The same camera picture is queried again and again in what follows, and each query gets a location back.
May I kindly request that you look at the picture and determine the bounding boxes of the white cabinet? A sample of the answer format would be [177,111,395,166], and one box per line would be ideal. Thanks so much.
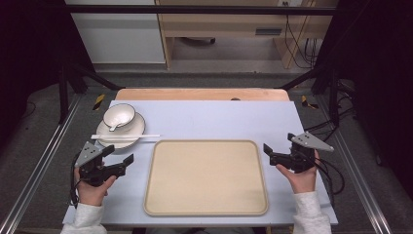
[64,0,167,65]

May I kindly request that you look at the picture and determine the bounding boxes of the white ceramic spoon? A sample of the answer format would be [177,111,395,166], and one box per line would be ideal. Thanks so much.
[108,111,131,133]

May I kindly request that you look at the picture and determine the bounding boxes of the black metal frame strut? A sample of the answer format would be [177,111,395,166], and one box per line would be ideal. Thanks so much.
[57,60,127,125]
[275,63,343,129]

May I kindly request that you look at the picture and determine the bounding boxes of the black cables on floor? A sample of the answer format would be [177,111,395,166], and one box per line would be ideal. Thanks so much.
[304,79,358,139]

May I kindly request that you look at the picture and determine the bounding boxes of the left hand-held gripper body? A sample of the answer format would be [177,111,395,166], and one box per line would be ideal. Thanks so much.
[74,141,127,188]

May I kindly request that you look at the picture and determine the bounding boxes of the light wooden desk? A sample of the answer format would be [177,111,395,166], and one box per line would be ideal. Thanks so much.
[154,0,339,70]

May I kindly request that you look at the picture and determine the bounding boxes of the black cables under desk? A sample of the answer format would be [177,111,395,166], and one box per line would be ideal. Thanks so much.
[282,1,321,70]

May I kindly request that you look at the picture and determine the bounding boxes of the white chopstick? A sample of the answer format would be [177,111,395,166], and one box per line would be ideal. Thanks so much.
[90,134,162,139]
[96,137,159,143]

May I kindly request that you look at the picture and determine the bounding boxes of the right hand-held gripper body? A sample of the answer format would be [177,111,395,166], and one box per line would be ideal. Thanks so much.
[269,131,335,174]

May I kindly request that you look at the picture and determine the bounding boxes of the person's right hand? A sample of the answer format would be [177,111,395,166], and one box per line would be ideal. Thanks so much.
[276,150,321,195]

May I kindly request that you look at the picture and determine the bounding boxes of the white bowl dark rim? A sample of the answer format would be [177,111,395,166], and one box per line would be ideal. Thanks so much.
[102,102,136,132]

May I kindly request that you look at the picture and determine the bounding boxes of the black horizontal frame bar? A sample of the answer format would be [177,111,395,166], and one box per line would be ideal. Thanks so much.
[63,4,339,17]

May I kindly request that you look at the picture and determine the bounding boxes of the aluminium floor rail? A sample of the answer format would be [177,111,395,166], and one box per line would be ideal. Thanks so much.
[315,94,394,234]
[0,93,83,234]

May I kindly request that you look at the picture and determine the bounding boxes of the beige rectangular tray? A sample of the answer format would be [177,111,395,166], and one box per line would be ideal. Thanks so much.
[142,138,270,218]

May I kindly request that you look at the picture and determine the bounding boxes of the white plate dark rim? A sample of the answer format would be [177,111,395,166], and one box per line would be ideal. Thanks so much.
[95,111,147,151]

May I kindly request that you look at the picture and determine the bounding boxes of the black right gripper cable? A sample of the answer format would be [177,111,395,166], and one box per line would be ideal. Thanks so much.
[310,155,346,197]

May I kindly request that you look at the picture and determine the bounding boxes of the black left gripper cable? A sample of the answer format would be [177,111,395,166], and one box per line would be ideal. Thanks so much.
[69,154,82,210]

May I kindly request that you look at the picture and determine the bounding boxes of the person's left hand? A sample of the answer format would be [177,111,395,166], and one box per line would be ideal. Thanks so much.
[73,162,118,208]

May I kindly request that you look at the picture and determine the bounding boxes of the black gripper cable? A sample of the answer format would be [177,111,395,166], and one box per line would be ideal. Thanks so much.
[69,154,82,210]
[310,155,346,197]

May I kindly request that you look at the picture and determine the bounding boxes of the wooden board under table top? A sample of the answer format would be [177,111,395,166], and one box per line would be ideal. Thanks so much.
[114,87,291,102]

